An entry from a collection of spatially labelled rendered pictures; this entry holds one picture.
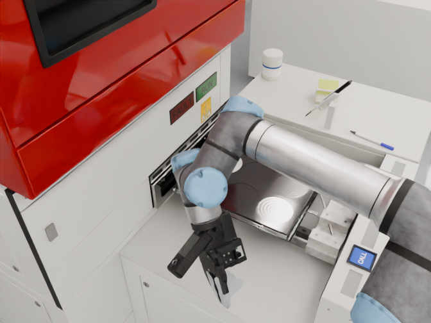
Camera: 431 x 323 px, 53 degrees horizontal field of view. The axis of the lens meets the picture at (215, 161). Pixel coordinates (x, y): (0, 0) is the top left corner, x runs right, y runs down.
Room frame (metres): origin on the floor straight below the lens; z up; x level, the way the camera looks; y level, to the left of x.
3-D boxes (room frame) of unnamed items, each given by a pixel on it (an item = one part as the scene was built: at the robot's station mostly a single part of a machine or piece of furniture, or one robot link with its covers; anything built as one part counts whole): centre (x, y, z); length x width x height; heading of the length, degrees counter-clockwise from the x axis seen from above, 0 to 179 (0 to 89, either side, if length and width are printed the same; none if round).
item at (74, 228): (0.91, 0.17, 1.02); 0.82 x 0.03 x 0.40; 149
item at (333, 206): (0.84, -0.36, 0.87); 0.36 x 0.08 x 0.03; 149
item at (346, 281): (0.72, -0.40, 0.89); 0.55 x 0.09 x 0.14; 149
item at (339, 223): (0.77, -0.32, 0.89); 0.08 x 0.03 x 0.03; 59
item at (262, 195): (0.96, -0.12, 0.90); 0.34 x 0.34 x 0.01; 59
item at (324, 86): (1.25, -0.37, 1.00); 0.07 x 0.07 x 0.07; 78
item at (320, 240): (0.70, -0.28, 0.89); 0.08 x 0.03 x 0.03; 59
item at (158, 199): (1.05, 0.06, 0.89); 0.44 x 0.02 x 0.10; 149
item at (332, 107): (1.11, -0.34, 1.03); 0.06 x 0.04 x 0.13; 59
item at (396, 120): (1.24, -0.41, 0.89); 0.62 x 0.35 x 0.14; 59
